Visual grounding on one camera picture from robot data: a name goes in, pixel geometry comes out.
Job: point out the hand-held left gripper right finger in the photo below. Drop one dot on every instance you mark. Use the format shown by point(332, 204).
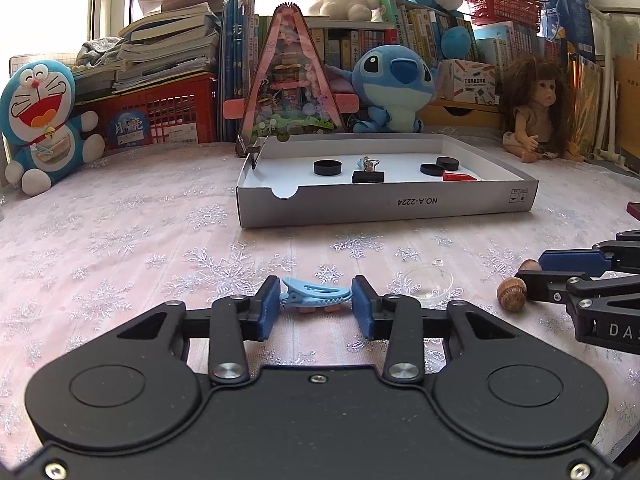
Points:
point(362, 310)

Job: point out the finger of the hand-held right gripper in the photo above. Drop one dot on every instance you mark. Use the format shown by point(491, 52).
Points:
point(570, 261)
point(550, 285)

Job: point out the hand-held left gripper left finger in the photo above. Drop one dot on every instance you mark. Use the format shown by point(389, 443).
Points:
point(265, 310)

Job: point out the brown hazelnut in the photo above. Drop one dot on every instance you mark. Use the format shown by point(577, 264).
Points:
point(511, 297)
point(529, 265)

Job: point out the blue hair clip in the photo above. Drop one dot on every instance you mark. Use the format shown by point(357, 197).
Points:
point(310, 292)

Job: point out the white cardboard box tray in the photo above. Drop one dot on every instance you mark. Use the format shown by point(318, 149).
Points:
point(350, 207)

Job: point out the black binder clip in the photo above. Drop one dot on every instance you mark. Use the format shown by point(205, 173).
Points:
point(367, 177)

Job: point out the red crayon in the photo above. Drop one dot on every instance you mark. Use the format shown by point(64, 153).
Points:
point(457, 177)

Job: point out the dark grey disc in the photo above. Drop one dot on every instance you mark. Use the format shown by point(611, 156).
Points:
point(431, 170)

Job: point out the clear round plastic lid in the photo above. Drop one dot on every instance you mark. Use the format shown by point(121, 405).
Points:
point(427, 290)

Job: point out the red smartphone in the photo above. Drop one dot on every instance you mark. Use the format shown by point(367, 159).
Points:
point(634, 211)

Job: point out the pink snowflake tablecloth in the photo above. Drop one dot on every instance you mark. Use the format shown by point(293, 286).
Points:
point(150, 230)

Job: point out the small multicolour glass trinket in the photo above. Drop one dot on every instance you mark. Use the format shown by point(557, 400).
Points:
point(361, 164)

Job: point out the shiny orange folders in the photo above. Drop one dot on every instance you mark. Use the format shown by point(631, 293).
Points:
point(585, 105)

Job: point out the black round cap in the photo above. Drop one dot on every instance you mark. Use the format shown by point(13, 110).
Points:
point(449, 161)

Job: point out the brown cardboard board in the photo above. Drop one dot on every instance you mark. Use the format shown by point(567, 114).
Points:
point(629, 105)

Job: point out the brown haired baby doll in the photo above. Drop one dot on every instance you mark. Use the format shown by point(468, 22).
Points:
point(542, 90)

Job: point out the wooden drawer organizer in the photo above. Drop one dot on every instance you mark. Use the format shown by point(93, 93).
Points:
point(470, 115)

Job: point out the white pipe rack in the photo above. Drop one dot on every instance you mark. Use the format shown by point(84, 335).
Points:
point(607, 85)

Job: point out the colourful pencil print box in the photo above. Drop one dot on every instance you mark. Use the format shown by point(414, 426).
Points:
point(470, 82)

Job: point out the red plastic crate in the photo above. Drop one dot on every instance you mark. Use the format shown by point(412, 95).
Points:
point(175, 110)

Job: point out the blue alien plush toy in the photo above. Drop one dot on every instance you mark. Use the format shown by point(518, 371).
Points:
point(395, 80)

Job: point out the pink triangular miniature house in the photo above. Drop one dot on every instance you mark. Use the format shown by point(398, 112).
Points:
point(290, 75)

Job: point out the blue package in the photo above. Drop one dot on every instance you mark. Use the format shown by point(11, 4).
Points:
point(570, 20)

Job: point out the red mesh basket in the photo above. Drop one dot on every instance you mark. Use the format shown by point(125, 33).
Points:
point(500, 7)

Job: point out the row of upright books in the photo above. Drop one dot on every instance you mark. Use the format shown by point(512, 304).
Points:
point(350, 42)

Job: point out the pile of books and papers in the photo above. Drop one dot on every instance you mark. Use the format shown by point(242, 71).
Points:
point(165, 45)

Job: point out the blue robot cat plush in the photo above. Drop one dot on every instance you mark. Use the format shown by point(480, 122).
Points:
point(40, 110)

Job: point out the window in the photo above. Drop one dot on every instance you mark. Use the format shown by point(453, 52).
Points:
point(50, 20)

